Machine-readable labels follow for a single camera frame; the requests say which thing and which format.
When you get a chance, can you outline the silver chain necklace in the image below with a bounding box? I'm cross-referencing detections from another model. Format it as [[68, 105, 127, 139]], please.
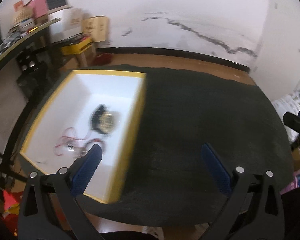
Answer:
[[65, 142, 88, 157]]

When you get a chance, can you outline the red string bracelet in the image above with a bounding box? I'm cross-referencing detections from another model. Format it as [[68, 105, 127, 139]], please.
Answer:
[[53, 127, 91, 157]]

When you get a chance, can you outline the gold black wrist watch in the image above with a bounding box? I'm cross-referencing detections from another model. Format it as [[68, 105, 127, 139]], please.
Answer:
[[89, 104, 120, 135]]

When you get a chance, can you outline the yellow white cardboard box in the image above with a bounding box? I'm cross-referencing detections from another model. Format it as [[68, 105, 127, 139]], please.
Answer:
[[20, 69, 146, 204]]

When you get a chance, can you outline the white patterned bedding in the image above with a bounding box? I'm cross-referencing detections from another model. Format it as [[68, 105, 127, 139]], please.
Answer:
[[271, 89, 300, 144]]

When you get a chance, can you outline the black patterned table cloth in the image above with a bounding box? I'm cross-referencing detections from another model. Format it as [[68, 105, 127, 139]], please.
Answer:
[[22, 64, 294, 228]]

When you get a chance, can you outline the black speaker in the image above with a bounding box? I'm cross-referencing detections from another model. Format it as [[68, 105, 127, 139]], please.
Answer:
[[16, 51, 39, 74]]

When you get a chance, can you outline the red cloth on floor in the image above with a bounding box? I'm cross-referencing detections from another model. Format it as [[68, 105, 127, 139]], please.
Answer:
[[93, 53, 113, 66]]

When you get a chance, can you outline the dark wooden desk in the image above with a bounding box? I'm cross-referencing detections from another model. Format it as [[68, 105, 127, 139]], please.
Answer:
[[0, 18, 61, 71]]

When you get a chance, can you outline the yellow black storage box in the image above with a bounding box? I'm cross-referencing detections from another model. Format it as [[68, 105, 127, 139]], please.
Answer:
[[61, 37, 93, 55]]

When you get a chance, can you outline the white paper shopping bag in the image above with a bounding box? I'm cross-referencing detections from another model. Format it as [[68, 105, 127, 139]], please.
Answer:
[[48, 8, 83, 43]]

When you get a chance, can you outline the brown paper shopping bag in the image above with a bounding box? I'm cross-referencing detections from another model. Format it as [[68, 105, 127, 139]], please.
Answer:
[[82, 16, 109, 43]]

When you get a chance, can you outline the pink box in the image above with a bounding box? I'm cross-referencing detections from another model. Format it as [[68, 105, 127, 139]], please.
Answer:
[[29, 0, 48, 19]]

